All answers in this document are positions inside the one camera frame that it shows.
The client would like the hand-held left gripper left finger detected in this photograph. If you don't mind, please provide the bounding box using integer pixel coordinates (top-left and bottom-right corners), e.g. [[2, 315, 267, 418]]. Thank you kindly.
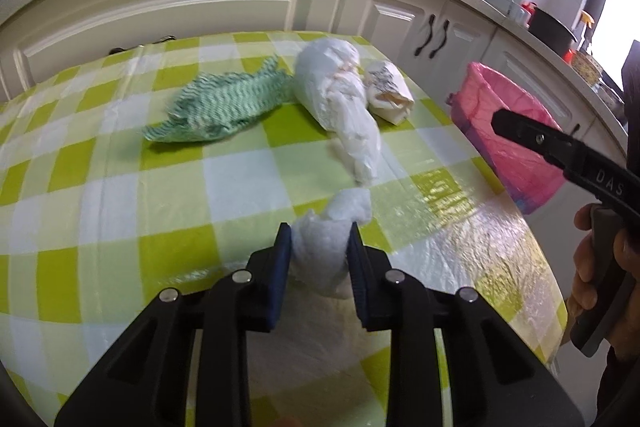
[[54, 223, 293, 427]]

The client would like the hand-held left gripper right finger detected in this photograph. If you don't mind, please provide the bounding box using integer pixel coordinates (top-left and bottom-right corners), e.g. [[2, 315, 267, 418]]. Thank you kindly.
[[348, 222, 586, 427]]

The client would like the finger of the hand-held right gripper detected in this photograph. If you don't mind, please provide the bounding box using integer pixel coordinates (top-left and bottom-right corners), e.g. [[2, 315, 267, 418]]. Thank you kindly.
[[491, 108, 583, 170]]

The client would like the pink lined trash bin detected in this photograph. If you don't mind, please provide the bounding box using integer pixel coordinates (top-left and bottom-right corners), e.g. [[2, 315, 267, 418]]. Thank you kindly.
[[446, 62, 566, 216]]

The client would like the white tissue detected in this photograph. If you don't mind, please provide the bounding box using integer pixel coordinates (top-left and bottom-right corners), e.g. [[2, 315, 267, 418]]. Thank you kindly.
[[291, 188, 373, 299]]

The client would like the person's right forearm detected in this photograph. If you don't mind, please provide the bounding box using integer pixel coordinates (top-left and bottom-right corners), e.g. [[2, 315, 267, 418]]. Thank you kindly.
[[595, 342, 640, 427]]

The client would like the person's right hand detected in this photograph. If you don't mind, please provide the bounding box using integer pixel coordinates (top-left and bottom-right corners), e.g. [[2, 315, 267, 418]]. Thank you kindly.
[[566, 204, 602, 340]]

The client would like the woven basket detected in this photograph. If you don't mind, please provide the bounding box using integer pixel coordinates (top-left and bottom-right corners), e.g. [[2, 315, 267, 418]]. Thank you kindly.
[[570, 49, 602, 88]]

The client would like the yellow spray bottle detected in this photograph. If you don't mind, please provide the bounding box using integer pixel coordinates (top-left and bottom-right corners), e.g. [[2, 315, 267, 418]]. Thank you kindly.
[[577, 11, 596, 52]]

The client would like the white cup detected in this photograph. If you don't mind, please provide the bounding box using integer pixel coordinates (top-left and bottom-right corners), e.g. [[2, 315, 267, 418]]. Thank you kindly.
[[507, 0, 531, 26]]

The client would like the crumpled paper wrapper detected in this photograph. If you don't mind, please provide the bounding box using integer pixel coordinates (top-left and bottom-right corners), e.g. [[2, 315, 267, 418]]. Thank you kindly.
[[361, 61, 416, 126]]

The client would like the green checked tablecloth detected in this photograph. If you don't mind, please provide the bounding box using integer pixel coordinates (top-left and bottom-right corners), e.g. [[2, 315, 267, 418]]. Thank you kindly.
[[0, 30, 569, 427]]

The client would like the green patterned cloth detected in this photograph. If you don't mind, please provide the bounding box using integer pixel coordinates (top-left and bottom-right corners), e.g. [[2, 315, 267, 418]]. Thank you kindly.
[[143, 55, 293, 142]]

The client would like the white plastic bag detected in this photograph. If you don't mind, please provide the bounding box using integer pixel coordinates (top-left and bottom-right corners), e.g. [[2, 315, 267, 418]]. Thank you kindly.
[[292, 38, 382, 186]]

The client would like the grey pot with red handle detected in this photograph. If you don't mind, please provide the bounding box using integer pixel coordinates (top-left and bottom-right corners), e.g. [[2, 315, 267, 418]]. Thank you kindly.
[[521, 2, 576, 58]]

